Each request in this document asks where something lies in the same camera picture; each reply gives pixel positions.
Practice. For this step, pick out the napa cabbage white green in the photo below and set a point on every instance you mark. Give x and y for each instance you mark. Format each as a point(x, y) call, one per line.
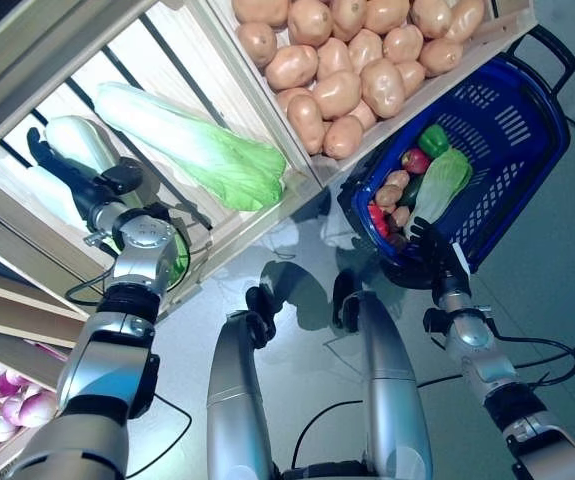
point(192, 145)
point(77, 140)
point(442, 180)

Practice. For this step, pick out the green bell pepper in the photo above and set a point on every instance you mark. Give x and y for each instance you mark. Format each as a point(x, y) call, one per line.
point(433, 140)

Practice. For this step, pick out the brown potato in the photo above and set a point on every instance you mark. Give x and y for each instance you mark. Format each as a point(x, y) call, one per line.
point(292, 67)
point(464, 20)
point(343, 137)
point(257, 42)
point(411, 75)
point(334, 57)
point(289, 94)
point(432, 17)
point(386, 15)
point(389, 195)
point(349, 15)
point(259, 10)
point(401, 216)
point(383, 87)
point(397, 178)
point(365, 50)
point(403, 44)
point(441, 57)
point(363, 114)
point(309, 22)
point(306, 124)
point(337, 95)

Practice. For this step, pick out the black robot waist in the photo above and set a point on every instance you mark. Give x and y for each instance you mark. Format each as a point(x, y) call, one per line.
point(317, 472)

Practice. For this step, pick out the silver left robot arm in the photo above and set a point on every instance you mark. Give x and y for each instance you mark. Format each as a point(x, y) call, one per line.
point(144, 235)

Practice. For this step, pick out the wooden display stand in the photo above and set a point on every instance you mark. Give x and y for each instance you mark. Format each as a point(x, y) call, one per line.
point(17, 310)

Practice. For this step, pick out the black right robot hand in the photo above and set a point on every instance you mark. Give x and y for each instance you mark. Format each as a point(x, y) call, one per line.
point(442, 260)

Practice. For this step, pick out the red chili pepper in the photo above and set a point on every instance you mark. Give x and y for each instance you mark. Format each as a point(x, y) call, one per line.
point(377, 217)

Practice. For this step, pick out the wooden potato crate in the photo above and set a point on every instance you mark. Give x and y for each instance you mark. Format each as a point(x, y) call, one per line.
point(512, 30)

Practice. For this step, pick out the red bell pepper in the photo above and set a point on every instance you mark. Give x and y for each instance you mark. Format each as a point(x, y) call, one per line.
point(414, 161)

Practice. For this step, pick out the slatted wooden cabbage crate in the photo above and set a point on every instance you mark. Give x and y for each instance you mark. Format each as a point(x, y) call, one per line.
point(227, 240)

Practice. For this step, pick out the dark green cucumber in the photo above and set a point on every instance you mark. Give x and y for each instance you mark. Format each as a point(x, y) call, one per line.
point(409, 190)

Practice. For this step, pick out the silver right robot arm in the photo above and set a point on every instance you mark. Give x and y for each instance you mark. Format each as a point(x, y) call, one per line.
point(472, 340)

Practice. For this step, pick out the silver right robot leg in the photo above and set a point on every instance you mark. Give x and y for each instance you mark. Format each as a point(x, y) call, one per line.
point(392, 375)

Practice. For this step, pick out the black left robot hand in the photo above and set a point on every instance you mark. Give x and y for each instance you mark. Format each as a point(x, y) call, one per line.
point(87, 185)

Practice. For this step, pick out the blue plastic shopping basket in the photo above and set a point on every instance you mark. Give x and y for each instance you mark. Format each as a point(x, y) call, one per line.
point(517, 150)

